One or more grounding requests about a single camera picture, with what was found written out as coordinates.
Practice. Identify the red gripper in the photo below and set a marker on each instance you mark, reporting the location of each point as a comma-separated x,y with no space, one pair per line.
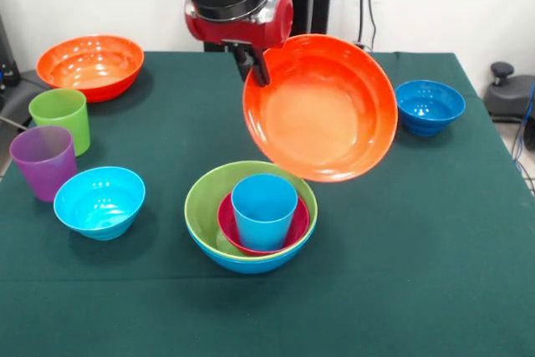
251,33

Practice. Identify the large orange bowl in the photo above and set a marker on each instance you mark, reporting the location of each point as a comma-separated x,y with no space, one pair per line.
317,118
90,66

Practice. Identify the large green bowl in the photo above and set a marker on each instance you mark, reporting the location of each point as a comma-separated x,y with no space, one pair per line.
205,206

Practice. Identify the light blue cup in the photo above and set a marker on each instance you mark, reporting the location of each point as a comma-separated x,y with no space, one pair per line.
263,223

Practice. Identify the small pink bowl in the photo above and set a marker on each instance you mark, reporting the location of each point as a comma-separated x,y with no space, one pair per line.
301,223

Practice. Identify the large blue bowl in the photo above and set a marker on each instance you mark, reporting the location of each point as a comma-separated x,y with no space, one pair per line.
251,266

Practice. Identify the green cup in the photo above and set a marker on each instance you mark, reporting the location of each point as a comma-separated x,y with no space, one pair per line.
71,123

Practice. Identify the small dark blue bowl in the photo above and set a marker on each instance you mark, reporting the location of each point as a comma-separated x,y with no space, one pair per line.
434,114

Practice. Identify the small light blue bowl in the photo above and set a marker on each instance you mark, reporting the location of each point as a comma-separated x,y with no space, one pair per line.
100,206

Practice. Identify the dark green table cloth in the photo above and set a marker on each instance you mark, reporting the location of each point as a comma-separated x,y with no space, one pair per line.
376,248

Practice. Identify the purple cup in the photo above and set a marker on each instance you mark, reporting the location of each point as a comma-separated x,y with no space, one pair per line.
42,173

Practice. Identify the grey stand foot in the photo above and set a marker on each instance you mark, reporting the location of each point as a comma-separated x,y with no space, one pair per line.
514,93
16,98

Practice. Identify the black equipment box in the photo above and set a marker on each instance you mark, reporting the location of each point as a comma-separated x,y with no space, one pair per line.
6,60

